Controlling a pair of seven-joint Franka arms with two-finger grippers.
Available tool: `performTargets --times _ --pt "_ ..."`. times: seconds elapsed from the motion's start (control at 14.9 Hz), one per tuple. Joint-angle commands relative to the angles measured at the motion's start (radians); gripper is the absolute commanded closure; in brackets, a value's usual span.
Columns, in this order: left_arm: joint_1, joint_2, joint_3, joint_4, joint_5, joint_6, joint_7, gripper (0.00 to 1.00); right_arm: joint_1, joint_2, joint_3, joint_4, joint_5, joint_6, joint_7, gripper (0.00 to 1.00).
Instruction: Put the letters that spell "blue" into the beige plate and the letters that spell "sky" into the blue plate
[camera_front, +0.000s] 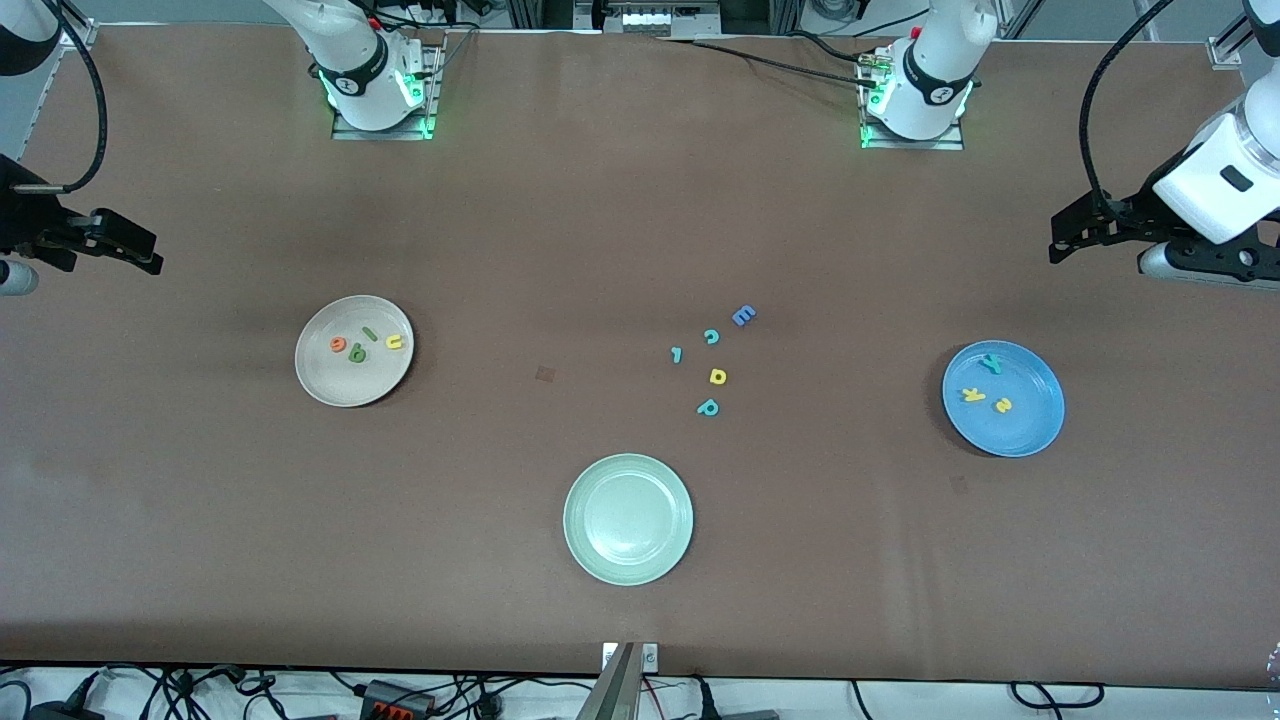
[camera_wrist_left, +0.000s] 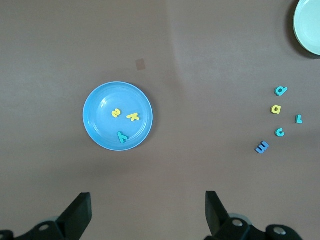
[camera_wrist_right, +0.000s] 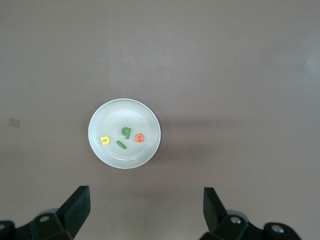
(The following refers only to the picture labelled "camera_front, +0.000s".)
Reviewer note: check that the pale green plate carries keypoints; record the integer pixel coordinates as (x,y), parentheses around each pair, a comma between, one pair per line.
(628,519)

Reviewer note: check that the black orange power strip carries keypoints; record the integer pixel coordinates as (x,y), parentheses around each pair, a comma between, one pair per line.
(395,700)

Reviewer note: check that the black plug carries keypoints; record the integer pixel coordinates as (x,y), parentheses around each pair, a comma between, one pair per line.
(705,700)

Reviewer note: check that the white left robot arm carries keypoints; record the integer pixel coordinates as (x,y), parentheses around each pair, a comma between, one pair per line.
(930,80)

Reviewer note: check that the aluminium corner profile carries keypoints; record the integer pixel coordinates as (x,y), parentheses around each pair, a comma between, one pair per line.
(80,30)
(1230,45)

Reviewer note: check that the teal letter d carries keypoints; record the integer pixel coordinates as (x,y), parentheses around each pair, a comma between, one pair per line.
(708,407)

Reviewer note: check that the teal letter y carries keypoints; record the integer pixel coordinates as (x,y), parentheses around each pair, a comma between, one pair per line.
(991,363)

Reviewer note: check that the blue plate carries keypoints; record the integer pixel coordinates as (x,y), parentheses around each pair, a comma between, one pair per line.
(1025,430)

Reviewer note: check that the small metal bracket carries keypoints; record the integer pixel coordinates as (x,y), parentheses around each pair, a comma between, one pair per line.
(650,657)

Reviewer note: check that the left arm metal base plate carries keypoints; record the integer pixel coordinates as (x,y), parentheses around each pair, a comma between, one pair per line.
(915,144)

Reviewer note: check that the brown table cover sheet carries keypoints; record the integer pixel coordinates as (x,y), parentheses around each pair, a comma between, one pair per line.
(200,550)

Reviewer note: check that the silver device box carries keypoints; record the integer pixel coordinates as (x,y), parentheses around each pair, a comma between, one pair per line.
(650,18)

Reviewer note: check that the aluminium camera post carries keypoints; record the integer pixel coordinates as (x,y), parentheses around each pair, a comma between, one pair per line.
(615,690)

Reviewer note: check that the beige brown plate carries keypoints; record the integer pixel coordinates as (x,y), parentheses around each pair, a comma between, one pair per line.
(345,385)

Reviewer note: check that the blue letter m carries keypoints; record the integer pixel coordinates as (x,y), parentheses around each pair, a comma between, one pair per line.
(743,316)

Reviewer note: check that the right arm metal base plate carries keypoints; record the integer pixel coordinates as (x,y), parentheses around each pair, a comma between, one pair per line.
(385,133)

